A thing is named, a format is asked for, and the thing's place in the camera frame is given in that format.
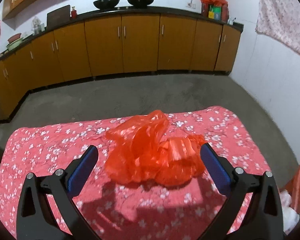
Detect white plastic bag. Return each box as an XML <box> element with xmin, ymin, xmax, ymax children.
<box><xmin>280</xmin><ymin>190</ymin><xmax>300</xmax><ymax>235</ymax></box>

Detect red plastic bag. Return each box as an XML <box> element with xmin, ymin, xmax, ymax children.
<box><xmin>104</xmin><ymin>110</ymin><xmax>206</xmax><ymax>187</ymax></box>

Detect wooden lower kitchen cabinets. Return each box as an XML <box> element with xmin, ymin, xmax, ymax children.
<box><xmin>0</xmin><ymin>14</ymin><xmax>243</xmax><ymax>120</ymax></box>

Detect black kitchen countertop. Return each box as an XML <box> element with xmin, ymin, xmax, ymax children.
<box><xmin>0</xmin><ymin>6</ymin><xmax>244</xmax><ymax>61</ymax></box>

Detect red floral tablecloth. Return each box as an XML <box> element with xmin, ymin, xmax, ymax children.
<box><xmin>0</xmin><ymin>106</ymin><xmax>269</xmax><ymax>239</ymax></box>

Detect stacked basins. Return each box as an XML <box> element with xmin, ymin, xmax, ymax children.
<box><xmin>6</xmin><ymin>33</ymin><xmax>23</xmax><ymax>51</ymax></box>

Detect clear jar on counter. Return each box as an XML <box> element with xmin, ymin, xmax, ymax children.
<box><xmin>32</xmin><ymin>16</ymin><xmax>45</xmax><ymax>35</ymax></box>

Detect dark cutting board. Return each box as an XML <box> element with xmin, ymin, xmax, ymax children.
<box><xmin>46</xmin><ymin>5</ymin><xmax>70</xmax><ymax>30</ymax></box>

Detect pink floral hanging cloth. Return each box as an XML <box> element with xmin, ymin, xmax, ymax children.
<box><xmin>256</xmin><ymin>0</ymin><xmax>300</xmax><ymax>55</ymax></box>

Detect red bottle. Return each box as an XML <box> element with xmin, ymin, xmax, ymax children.
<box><xmin>71</xmin><ymin>7</ymin><xmax>77</xmax><ymax>20</ymax></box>

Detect red bag covered containers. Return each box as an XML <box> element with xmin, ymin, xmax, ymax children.
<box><xmin>200</xmin><ymin>0</ymin><xmax>229</xmax><ymax>22</ymax></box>

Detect black wok left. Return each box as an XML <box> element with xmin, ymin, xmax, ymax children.
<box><xmin>93</xmin><ymin>0</ymin><xmax>120</xmax><ymax>10</ymax></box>

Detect wall power outlet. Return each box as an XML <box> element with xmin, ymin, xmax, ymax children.
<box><xmin>186</xmin><ymin>3</ymin><xmax>196</xmax><ymax>9</ymax></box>

